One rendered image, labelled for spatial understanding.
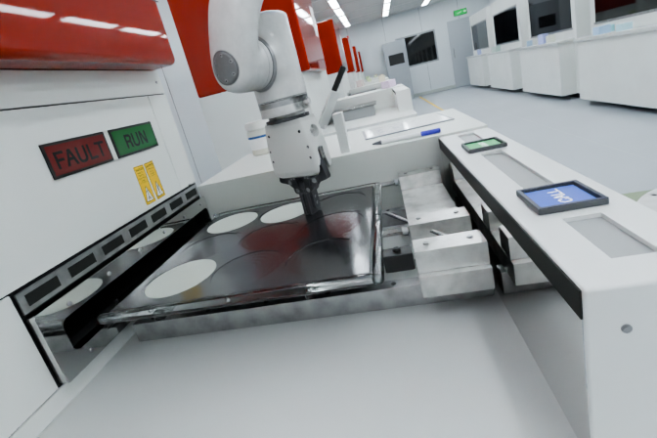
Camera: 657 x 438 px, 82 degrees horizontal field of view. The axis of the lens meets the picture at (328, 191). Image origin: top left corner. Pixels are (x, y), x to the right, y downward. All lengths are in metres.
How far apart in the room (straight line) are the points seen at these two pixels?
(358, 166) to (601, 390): 0.58
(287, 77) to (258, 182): 0.30
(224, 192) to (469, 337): 0.60
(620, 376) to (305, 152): 0.47
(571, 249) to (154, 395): 0.45
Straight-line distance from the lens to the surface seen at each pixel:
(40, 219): 0.59
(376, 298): 0.50
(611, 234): 0.35
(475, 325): 0.47
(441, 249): 0.44
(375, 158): 0.78
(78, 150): 0.65
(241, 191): 0.85
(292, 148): 0.63
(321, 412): 0.41
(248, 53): 0.55
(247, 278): 0.51
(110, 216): 0.67
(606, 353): 0.31
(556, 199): 0.40
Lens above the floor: 1.11
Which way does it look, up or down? 16 degrees down
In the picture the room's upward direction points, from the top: 14 degrees counter-clockwise
